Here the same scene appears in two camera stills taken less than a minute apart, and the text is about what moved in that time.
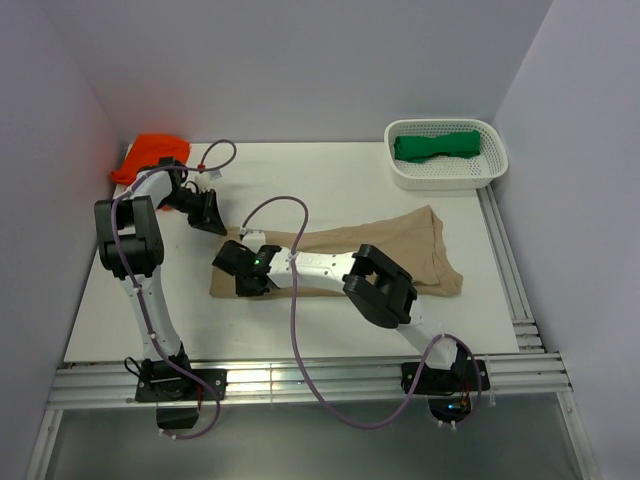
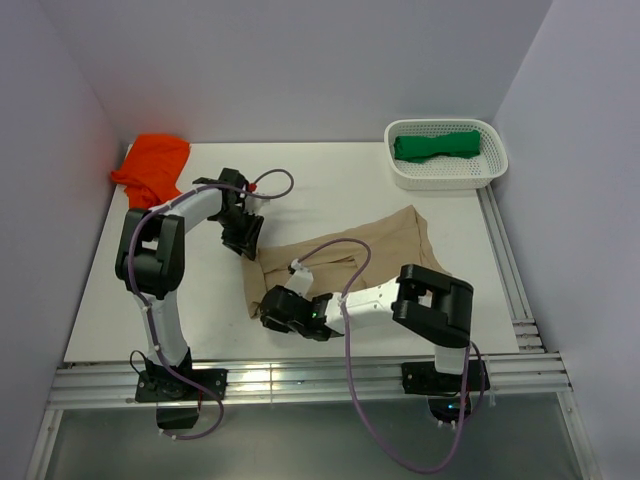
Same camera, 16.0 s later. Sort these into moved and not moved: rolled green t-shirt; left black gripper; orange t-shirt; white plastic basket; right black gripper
Moved: right black gripper; left black gripper
Not moved: white plastic basket; rolled green t-shirt; orange t-shirt
